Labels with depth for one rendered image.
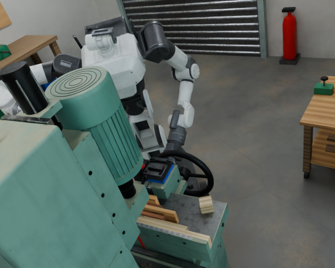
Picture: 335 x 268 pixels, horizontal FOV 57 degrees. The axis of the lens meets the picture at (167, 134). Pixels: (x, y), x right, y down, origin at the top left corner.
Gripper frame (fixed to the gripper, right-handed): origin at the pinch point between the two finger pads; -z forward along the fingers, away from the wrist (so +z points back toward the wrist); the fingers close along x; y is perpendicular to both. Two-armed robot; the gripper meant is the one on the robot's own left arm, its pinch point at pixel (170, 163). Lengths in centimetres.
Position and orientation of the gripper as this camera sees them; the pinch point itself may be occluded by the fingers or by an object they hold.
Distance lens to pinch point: 155.0
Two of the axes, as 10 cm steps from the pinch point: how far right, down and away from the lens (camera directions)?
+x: -5.7, -3.5, -7.4
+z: 2.3, -9.4, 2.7
